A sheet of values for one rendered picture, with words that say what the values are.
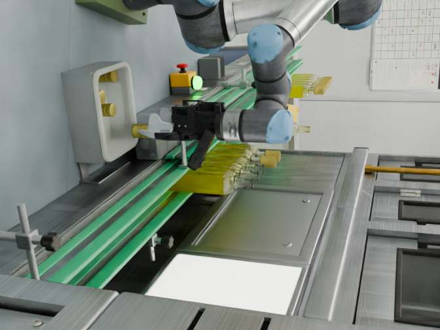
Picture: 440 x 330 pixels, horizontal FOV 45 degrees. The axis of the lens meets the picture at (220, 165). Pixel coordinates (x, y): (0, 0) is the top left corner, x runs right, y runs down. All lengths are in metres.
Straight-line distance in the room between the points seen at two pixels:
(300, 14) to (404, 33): 6.07
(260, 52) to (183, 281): 0.54
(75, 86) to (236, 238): 0.56
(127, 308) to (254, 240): 0.89
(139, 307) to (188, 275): 0.73
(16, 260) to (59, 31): 0.55
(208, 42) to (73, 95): 0.40
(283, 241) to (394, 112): 6.14
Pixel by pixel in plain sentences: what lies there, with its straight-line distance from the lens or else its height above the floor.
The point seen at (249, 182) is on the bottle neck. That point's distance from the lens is 1.41.
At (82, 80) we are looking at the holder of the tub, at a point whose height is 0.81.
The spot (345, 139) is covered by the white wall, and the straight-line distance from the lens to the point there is 7.59.
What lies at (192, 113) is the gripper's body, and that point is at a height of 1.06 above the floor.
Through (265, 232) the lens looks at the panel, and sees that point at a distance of 1.44.
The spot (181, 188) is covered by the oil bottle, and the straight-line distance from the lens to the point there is 1.46.
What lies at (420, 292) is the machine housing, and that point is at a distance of 1.31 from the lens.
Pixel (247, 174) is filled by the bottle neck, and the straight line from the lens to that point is 1.46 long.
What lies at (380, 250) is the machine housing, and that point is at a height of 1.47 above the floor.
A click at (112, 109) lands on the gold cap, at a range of 1.37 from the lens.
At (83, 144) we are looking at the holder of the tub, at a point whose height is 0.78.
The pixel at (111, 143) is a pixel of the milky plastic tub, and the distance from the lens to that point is 1.42.
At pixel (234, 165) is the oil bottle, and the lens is 1.47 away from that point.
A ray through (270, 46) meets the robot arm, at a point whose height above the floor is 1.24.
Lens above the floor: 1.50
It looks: 18 degrees down
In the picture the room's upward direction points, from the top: 93 degrees clockwise
